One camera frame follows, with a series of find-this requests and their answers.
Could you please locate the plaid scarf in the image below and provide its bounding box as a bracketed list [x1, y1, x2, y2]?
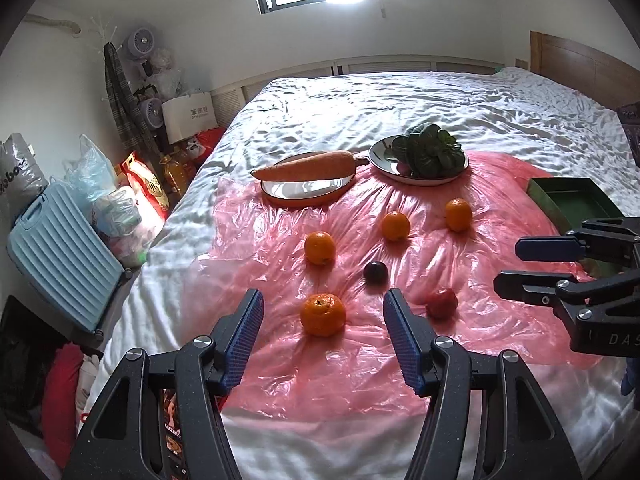
[103, 42, 160, 162]

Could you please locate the red cloth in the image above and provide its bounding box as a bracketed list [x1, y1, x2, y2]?
[41, 344, 84, 469]

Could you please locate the orange snack bag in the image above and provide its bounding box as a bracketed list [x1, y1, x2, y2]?
[120, 152, 169, 220]

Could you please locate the orange carrot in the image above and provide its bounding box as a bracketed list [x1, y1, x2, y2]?
[252, 152, 369, 182]

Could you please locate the light blue suitcase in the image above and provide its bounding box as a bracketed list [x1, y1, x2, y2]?
[8, 181, 124, 333]

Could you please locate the white bed sheet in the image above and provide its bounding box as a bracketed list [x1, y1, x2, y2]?
[92, 68, 639, 479]

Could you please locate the clear plastic bag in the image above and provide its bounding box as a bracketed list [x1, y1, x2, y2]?
[63, 134, 116, 203]

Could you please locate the wooden headboard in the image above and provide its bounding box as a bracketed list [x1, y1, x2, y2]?
[529, 32, 640, 110]

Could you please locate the green tray box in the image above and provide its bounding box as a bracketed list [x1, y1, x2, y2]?
[515, 178, 634, 278]

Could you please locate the pink plastic sheet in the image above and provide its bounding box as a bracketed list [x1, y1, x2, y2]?
[179, 152, 598, 420]

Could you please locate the dark plum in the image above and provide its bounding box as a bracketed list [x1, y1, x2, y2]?
[362, 260, 388, 286]

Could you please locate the lower purple fan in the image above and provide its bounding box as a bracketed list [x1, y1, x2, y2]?
[139, 98, 164, 130]

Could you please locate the orange tangerine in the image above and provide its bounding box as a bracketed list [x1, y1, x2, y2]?
[304, 231, 336, 266]
[445, 198, 473, 233]
[381, 211, 411, 242]

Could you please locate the cooking oil bottle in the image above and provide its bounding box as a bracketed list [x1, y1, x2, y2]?
[160, 155, 189, 197]

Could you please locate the purple fan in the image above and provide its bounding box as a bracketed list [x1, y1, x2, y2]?
[124, 27, 155, 60]
[139, 98, 164, 130]

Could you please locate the green leafy vegetable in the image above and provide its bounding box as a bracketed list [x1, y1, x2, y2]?
[392, 122, 466, 180]

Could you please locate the white coat rack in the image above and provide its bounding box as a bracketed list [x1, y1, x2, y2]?
[89, 13, 119, 44]

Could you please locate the orange rimmed plate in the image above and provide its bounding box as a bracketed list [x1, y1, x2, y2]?
[258, 152, 356, 207]

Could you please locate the large front tangerine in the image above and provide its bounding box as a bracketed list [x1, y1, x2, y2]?
[299, 294, 346, 337]

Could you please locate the small red fruit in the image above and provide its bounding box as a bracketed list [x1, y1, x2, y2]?
[425, 288, 458, 321]

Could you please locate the grey white plate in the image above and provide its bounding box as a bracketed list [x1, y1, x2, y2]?
[369, 136, 470, 186]

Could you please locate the upper purple fan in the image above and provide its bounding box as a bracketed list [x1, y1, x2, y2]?
[124, 27, 155, 60]

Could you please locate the silver printed bag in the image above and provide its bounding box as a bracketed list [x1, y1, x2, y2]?
[0, 132, 48, 224]

